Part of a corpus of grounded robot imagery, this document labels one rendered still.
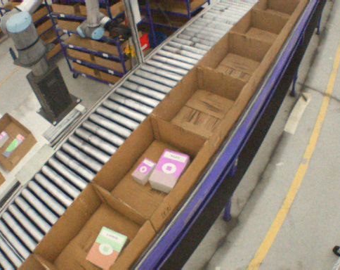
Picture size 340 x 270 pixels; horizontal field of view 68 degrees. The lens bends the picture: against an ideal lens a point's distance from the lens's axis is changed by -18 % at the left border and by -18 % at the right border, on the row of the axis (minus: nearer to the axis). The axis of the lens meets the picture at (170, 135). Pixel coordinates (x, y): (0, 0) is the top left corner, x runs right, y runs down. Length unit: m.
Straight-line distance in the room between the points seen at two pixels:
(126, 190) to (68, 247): 0.38
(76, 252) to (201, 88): 1.05
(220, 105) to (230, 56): 0.44
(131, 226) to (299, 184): 1.51
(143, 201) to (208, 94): 0.67
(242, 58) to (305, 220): 1.24
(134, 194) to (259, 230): 1.12
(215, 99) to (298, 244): 1.20
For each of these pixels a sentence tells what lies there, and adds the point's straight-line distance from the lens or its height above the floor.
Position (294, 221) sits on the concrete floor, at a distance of 2.22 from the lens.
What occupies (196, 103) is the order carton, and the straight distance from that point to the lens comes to 1.55.
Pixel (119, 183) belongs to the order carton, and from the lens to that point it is 1.33.
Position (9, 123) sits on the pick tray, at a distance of 2.19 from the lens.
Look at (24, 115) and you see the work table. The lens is 2.17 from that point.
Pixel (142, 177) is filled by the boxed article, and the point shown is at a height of 0.93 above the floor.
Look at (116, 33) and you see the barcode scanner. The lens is 1.91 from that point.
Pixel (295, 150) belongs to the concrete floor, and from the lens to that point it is 2.54.
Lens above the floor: 1.98
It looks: 50 degrees down
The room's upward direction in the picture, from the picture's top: 11 degrees counter-clockwise
